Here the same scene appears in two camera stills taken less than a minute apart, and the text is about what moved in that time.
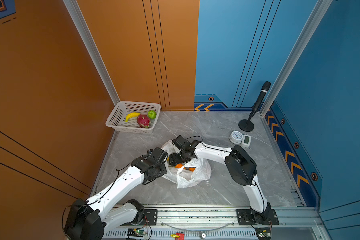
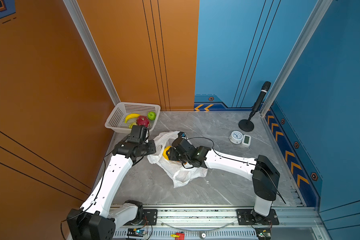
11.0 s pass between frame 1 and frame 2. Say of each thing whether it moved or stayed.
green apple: stayed
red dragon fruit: stayed
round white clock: stayed
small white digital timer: stayed
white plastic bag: moved
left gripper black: moved
